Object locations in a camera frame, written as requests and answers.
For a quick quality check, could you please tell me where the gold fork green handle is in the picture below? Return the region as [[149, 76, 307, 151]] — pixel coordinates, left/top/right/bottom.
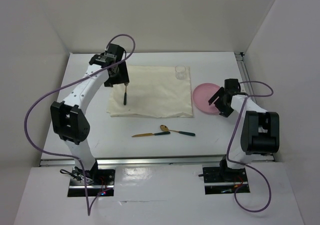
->
[[123, 83, 129, 106]]

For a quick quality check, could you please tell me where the pink plate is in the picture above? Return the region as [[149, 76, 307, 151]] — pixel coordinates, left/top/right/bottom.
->
[[192, 83, 220, 115]]

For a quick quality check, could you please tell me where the cream cloth napkin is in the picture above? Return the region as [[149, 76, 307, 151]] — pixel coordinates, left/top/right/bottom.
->
[[106, 65, 193, 119]]

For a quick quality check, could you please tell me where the clear drinking glass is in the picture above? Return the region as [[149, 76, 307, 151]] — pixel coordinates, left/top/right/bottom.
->
[[175, 65, 187, 80]]

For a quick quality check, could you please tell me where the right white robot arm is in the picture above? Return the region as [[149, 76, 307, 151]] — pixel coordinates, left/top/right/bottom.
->
[[208, 78, 280, 182]]

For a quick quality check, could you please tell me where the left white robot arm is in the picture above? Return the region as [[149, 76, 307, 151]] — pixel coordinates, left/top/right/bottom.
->
[[50, 43, 130, 185]]

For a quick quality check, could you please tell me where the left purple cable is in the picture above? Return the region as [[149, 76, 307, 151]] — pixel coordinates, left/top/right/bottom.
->
[[23, 34, 137, 216]]

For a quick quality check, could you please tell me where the aluminium right side rail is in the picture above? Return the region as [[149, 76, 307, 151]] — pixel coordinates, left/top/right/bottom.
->
[[234, 51, 273, 156]]

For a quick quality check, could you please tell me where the aluminium rail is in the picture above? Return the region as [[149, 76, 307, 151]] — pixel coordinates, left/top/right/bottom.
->
[[39, 155, 275, 167], [234, 51, 273, 156]]

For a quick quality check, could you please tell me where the gold spoon green handle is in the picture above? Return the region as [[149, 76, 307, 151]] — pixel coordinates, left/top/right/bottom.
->
[[160, 124, 196, 137]]

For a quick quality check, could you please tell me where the gold knife green handle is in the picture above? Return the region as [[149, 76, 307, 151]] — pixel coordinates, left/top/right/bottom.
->
[[131, 131, 171, 138]]

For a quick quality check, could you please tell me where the aluminium front rail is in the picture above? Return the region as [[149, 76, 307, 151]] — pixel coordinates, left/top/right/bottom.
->
[[39, 155, 275, 167]]

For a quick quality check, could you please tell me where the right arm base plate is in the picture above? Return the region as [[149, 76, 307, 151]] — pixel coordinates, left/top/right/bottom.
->
[[199, 167, 250, 195]]

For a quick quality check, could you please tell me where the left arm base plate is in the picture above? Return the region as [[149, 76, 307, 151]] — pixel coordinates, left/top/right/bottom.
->
[[67, 168, 116, 198]]

